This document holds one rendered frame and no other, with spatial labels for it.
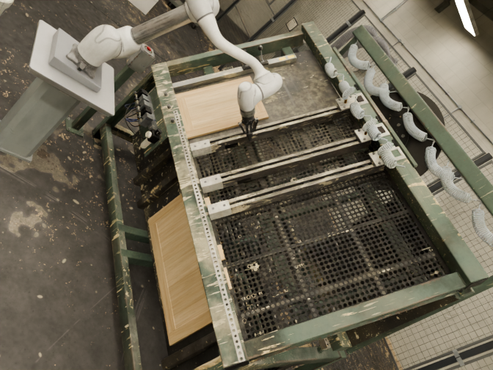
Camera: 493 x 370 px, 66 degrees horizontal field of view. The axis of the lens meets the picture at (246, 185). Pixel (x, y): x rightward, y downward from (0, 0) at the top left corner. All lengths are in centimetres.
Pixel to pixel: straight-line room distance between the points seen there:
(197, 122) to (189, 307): 120
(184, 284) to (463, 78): 661
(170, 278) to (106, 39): 147
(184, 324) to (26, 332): 82
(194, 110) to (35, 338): 165
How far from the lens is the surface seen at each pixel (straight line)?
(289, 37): 324
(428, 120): 290
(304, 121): 254
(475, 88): 783
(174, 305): 250
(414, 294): 207
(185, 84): 291
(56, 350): 240
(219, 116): 266
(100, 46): 238
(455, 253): 217
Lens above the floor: 200
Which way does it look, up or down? 23 degrees down
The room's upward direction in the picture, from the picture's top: 54 degrees clockwise
